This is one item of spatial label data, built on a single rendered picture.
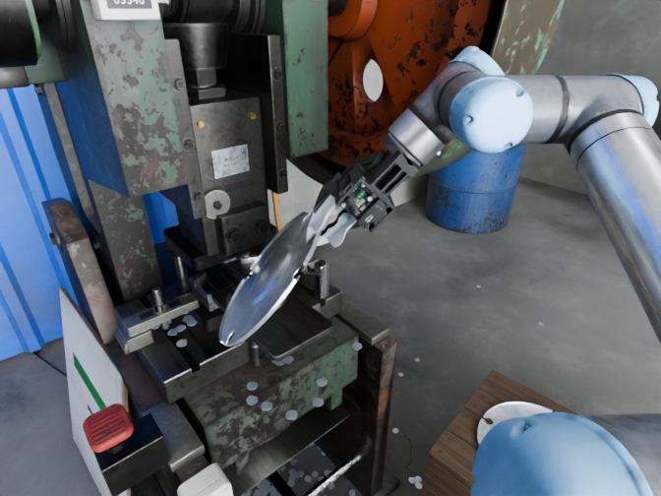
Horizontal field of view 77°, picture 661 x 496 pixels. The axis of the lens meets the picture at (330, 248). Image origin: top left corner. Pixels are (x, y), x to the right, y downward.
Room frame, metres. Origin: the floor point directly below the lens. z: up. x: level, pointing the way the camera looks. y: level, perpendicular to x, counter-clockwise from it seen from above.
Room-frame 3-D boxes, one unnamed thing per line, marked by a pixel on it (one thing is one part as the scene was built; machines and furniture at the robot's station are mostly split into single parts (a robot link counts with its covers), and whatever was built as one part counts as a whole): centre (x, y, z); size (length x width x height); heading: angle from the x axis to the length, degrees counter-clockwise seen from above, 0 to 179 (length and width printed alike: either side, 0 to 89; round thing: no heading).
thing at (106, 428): (0.42, 0.34, 0.72); 0.07 x 0.06 x 0.08; 40
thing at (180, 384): (0.81, 0.24, 0.67); 0.45 x 0.30 x 0.06; 130
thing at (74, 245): (0.74, 0.53, 0.45); 0.92 x 0.12 x 0.90; 40
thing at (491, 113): (0.49, -0.19, 1.21); 0.11 x 0.11 x 0.08; 1
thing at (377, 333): (1.09, 0.12, 0.45); 0.92 x 0.12 x 0.90; 40
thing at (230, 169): (0.78, 0.21, 1.04); 0.17 x 0.15 x 0.30; 40
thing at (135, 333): (0.70, 0.37, 0.76); 0.17 x 0.06 x 0.10; 130
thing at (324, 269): (0.83, 0.02, 0.75); 0.03 x 0.03 x 0.10; 40
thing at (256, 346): (0.67, 0.12, 0.72); 0.25 x 0.14 x 0.14; 40
